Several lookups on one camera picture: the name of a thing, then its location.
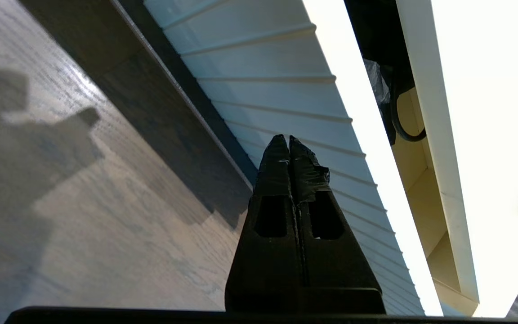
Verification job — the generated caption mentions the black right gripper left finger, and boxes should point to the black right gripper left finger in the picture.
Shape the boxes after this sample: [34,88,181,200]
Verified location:
[225,134,304,314]

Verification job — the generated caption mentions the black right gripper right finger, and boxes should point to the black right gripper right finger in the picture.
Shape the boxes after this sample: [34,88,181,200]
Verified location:
[289,135,386,315]

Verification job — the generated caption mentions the white cabinet drawer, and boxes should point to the white cabinet drawer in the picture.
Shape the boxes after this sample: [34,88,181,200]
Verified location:
[144,0,479,316]

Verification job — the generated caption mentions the black umbrella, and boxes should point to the black umbrella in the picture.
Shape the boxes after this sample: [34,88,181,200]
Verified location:
[344,0,427,145]

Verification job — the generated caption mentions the white tv cabinet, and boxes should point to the white tv cabinet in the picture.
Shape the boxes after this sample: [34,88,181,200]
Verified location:
[396,0,518,319]

